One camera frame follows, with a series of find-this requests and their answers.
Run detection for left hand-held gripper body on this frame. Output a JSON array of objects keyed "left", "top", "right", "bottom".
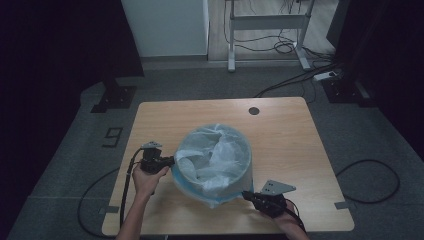
[{"left": 139, "top": 141, "right": 165, "bottom": 174}]

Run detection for tangled black cables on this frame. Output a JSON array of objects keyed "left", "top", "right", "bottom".
[{"left": 229, "top": 31, "right": 303, "bottom": 55}]

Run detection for thin black floor cable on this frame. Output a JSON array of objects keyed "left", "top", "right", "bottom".
[{"left": 77, "top": 167, "right": 120, "bottom": 239}]

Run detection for white cabinet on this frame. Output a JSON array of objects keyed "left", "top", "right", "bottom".
[{"left": 120, "top": 0, "right": 210, "bottom": 58}]

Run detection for white metal desk frame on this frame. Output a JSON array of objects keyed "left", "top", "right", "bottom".
[{"left": 224, "top": 0, "right": 316, "bottom": 73}]

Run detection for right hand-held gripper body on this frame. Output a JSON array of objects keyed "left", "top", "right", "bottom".
[{"left": 253, "top": 179, "right": 297, "bottom": 219}]

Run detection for black curtain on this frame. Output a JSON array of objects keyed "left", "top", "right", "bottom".
[
  {"left": 328, "top": 0, "right": 424, "bottom": 161},
  {"left": 0, "top": 0, "right": 145, "bottom": 240}
]

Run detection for black stand base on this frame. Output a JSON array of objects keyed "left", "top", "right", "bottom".
[
  {"left": 90, "top": 77, "right": 138, "bottom": 114},
  {"left": 321, "top": 77, "right": 378, "bottom": 108}
]

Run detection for person's right hand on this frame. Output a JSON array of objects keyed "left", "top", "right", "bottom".
[{"left": 266, "top": 203, "right": 303, "bottom": 234}]

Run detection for looped black floor cable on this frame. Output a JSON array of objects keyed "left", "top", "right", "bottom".
[{"left": 334, "top": 159, "right": 401, "bottom": 205}]

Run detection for thick black gripper cable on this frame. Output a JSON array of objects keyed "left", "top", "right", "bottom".
[{"left": 119, "top": 148, "right": 144, "bottom": 229}]

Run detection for person's left hand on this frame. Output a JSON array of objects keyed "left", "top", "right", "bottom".
[{"left": 132, "top": 164, "right": 170, "bottom": 199}]

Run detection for long black power cable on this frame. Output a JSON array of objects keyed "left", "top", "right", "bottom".
[{"left": 254, "top": 62, "right": 338, "bottom": 99}]

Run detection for white power strip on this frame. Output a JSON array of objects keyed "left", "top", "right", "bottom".
[{"left": 313, "top": 70, "right": 339, "bottom": 82}]

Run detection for white blue-edged plastic garbage bag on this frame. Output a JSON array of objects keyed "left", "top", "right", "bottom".
[{"left": 171, "top": 123, "right": 255, "bottom": 209}]

